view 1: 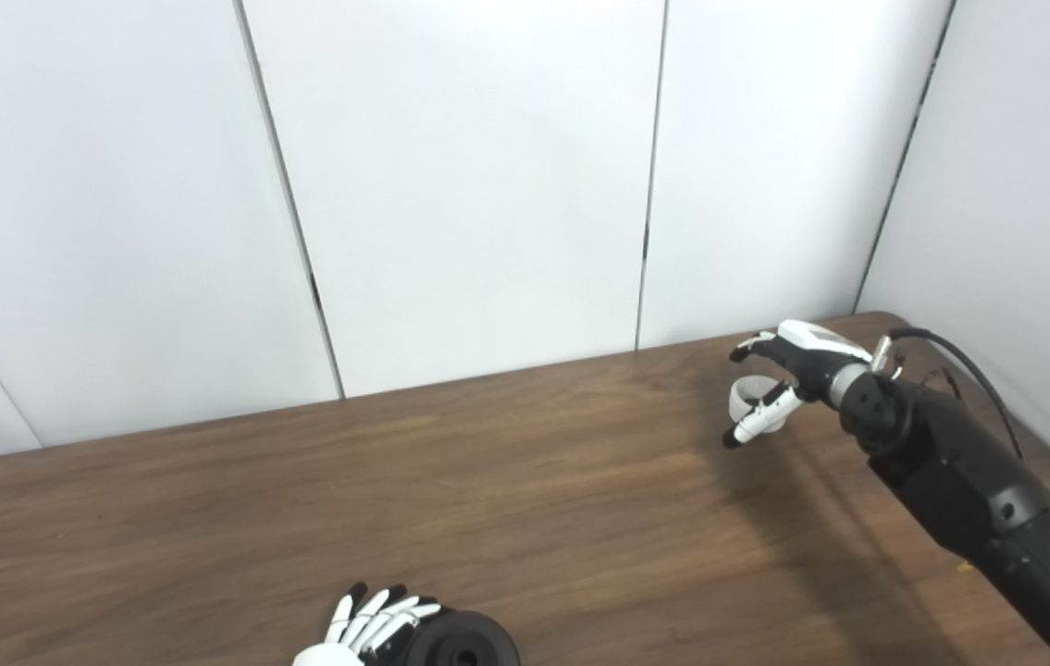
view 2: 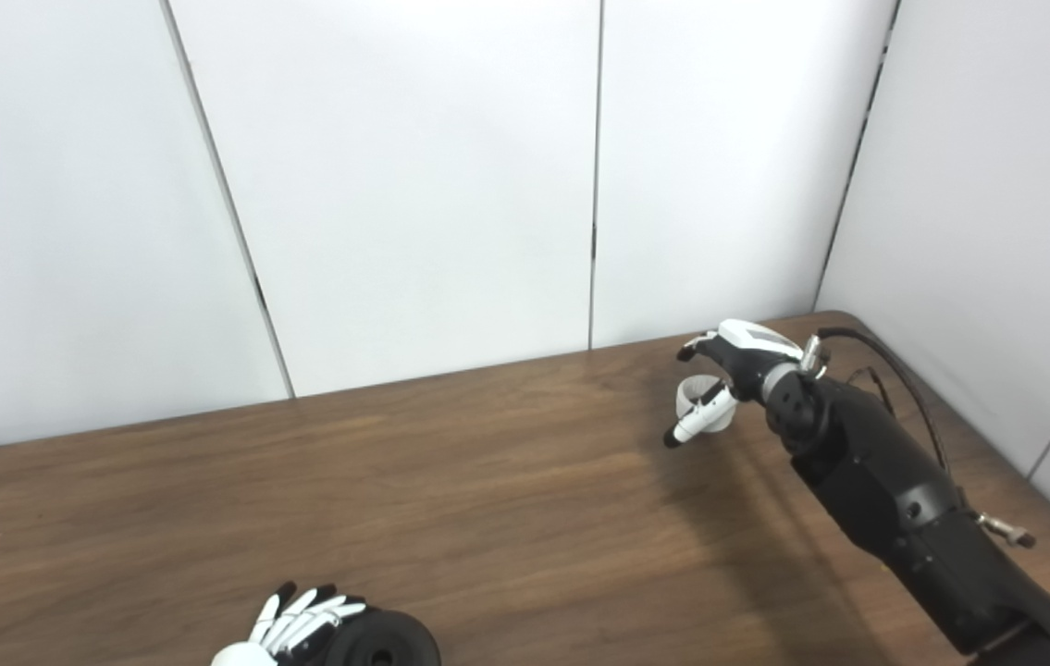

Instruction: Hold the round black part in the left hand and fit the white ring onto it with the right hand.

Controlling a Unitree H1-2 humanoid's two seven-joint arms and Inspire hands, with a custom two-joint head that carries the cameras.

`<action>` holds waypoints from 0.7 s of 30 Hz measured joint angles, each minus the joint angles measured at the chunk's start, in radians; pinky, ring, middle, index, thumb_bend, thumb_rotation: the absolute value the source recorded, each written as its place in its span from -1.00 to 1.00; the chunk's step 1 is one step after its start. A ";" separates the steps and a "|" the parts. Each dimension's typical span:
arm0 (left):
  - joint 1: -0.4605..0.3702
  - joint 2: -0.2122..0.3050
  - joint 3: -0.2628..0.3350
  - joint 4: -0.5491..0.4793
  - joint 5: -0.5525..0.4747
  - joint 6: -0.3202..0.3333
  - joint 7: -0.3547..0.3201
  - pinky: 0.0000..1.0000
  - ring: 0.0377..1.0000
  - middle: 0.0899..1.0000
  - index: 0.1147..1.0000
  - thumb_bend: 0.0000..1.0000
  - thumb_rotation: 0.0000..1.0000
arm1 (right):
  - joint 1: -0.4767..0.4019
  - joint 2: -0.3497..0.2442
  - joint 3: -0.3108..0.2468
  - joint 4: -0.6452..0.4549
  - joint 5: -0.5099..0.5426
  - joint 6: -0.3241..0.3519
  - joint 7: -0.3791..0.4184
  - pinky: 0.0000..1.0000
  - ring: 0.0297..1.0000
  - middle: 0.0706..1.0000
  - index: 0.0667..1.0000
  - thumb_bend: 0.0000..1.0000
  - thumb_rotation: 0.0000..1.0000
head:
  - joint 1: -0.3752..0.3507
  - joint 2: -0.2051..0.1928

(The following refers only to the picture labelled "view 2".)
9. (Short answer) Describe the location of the round black stepped part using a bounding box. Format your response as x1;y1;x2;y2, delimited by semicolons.
303;608;442;666

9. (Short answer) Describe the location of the white toothed ring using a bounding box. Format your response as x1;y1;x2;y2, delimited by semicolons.
675;374;736;434

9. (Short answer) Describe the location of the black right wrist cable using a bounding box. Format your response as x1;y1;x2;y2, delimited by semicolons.
802;327;956;482

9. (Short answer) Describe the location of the thin right wrist wire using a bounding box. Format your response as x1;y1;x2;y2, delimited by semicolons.
846;365;907;401

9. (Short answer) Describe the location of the black and white right hand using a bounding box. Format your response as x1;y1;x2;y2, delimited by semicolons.
663;319;808;450

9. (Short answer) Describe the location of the black and white left hand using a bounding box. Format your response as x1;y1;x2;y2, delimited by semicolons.
210;581;368;666

